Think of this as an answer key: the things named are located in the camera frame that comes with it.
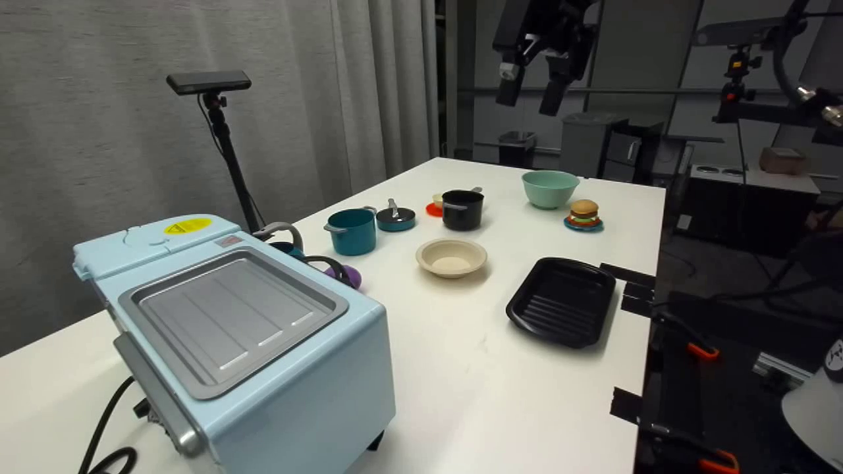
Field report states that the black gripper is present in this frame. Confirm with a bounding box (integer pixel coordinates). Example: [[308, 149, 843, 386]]
[[493, 0, 601, 120]]

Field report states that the purple plushy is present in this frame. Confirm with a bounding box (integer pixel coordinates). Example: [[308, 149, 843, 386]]
[[324, 255, 366, 294]]

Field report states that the small blue plate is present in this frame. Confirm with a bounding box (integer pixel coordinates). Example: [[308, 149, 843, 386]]
[[562, 215, 608, 238]]

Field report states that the cream colored plate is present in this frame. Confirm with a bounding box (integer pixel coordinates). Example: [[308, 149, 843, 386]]
[[414, 238, 490, 282]]

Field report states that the mint green bowl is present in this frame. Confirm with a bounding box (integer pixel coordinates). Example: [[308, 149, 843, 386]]
[[520, 170, 583, 215]]

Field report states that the toy burger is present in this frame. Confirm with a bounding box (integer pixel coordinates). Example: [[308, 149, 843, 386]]
[[566, 197, 603, 226]]

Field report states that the black toy saucepan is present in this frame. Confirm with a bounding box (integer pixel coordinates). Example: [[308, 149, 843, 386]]
[[441, 184, 488, 234]]

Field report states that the teal pot lid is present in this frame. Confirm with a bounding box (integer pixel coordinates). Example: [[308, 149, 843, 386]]
[[375, 197, 421, 234]]

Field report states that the black grill tray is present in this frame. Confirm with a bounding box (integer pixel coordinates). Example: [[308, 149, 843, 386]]
[[503, 254, 623, 352]]

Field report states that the teal toy pot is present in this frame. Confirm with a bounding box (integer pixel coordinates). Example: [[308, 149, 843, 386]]
[[322, 205, 383, 259]]

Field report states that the pink box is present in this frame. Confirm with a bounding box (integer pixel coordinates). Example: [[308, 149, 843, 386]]
[[756, 146, 812, 179]]

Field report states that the light blue toaster oven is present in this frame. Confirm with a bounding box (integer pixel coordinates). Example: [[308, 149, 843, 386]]
[[71, 211, 399, 474]]

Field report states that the white round lamp shade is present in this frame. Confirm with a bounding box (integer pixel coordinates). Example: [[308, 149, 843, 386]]
[[777, 367, 843, 474]]

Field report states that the black camera tripod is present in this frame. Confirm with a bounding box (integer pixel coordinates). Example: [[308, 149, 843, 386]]
[[201, 90, 267, 238]]

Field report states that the orange handled clamp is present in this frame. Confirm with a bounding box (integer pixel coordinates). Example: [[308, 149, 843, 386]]
[[653, 308, 725, 369], [649, 423, 746, 474]]

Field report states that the black bar camera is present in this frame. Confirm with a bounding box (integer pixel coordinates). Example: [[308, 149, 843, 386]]
[[163, 70, 255, 97]]

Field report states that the black toaster power cable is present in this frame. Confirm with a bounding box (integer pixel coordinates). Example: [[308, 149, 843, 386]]
[[77, 374, 142, 474]]

